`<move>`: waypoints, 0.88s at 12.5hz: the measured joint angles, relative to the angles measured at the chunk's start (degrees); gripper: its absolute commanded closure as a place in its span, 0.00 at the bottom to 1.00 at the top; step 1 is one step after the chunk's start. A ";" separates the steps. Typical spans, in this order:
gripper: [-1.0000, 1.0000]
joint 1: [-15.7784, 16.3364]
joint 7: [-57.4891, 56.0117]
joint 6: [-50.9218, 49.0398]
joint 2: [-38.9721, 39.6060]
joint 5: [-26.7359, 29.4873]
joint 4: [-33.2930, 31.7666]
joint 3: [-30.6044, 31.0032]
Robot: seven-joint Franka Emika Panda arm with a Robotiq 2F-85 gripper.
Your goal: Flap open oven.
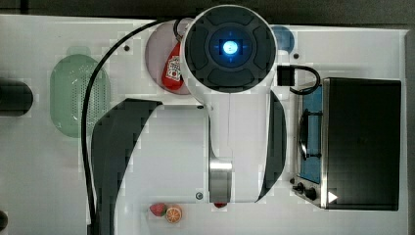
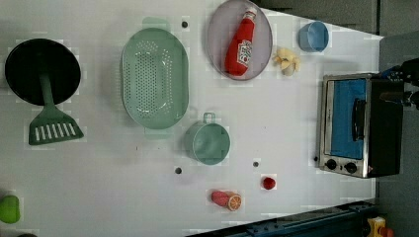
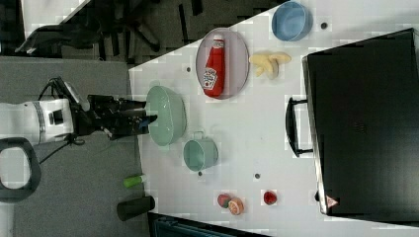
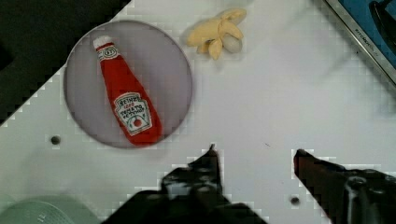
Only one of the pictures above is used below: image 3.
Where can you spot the red ketchup bottle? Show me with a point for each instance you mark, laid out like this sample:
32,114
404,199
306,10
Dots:
214,74

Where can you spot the black cylinder table post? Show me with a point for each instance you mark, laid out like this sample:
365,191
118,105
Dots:
132,208

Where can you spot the green metal cup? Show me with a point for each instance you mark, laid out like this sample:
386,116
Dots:
200,152

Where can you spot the red green fruit toy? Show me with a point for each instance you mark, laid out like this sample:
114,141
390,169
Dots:
223,200

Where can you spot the dark blue crate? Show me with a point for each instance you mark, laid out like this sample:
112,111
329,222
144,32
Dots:
161,225

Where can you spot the green perforated colander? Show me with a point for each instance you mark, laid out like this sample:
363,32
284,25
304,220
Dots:
169,108

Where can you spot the black oven door handle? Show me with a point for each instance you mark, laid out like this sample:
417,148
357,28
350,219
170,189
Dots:
291,127

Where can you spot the green marker pen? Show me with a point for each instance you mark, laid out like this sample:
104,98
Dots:
132,181

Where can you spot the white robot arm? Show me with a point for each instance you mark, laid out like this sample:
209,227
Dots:
27,125

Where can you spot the red strawberry toy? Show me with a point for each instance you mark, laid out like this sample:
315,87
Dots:
270,197

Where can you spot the yellow banana bunch toy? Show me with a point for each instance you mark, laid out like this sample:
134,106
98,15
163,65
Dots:
268,64

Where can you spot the blue bowl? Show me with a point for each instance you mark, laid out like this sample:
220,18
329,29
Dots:
292,21

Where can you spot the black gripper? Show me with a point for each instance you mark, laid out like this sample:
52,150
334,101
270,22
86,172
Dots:
116,117

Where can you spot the orange citrus half toy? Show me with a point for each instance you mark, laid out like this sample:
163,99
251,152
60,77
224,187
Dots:
236,206

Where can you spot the black toaster oven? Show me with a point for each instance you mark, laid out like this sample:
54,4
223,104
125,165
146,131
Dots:
363,110

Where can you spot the black office chair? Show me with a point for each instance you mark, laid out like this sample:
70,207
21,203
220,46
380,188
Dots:
50,25

